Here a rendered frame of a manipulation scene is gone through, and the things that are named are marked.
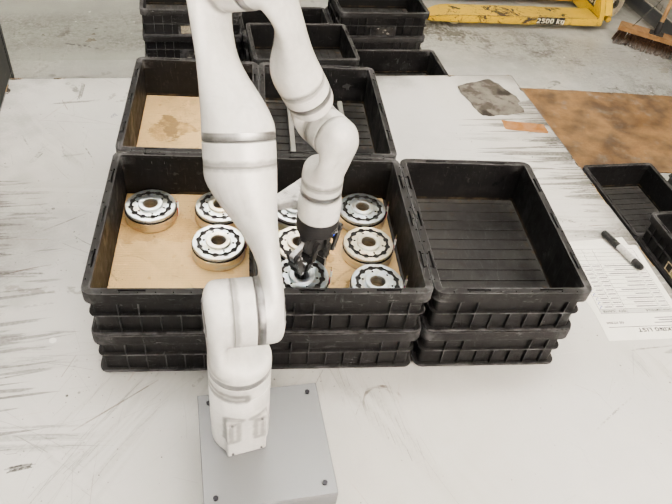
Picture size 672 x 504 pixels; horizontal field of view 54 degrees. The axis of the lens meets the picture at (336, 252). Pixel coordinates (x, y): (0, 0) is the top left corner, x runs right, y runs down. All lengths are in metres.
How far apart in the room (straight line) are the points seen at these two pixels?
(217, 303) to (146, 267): 0.49
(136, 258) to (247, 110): 0.60
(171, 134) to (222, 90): 0.86
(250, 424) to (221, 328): 0.23
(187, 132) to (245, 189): 0.87
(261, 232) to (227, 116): 0.15
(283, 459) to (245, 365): 0.22
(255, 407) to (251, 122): 0.42
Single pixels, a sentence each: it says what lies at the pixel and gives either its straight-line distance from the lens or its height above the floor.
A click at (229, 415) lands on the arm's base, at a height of 0.91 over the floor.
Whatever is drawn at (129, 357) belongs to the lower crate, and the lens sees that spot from 1.29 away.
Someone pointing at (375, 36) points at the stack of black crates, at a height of 0.49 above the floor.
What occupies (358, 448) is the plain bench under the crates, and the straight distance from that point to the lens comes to 1.23.
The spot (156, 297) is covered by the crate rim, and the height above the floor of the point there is 0.92.
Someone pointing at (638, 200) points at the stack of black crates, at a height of 0.27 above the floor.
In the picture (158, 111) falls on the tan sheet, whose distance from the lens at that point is 1.74.
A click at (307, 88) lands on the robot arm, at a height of 1.30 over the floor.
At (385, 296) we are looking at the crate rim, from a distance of 1.15.
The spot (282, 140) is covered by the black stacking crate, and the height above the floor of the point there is 0.83.
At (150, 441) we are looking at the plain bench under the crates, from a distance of 1.23.
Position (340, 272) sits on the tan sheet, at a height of 0.83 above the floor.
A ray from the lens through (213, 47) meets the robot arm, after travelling 0.82.
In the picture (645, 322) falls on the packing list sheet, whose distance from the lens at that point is 1.64.
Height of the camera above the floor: 1.76
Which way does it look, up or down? 44 degrees down
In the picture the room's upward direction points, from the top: 8 degrees clockwise
